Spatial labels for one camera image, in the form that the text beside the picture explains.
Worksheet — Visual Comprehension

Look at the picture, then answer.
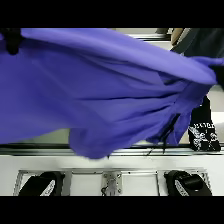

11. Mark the purple garment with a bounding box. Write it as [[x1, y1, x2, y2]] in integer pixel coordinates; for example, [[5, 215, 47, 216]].
[[0, 28, 224, 160]]

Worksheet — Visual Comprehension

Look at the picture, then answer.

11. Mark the black garment with white print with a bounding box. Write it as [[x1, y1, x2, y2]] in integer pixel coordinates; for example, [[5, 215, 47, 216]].
[[187, 95, 222, 153]]

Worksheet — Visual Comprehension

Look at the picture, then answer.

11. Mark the black cable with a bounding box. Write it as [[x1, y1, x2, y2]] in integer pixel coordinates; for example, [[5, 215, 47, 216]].
[[100, 185, 111, 197]]

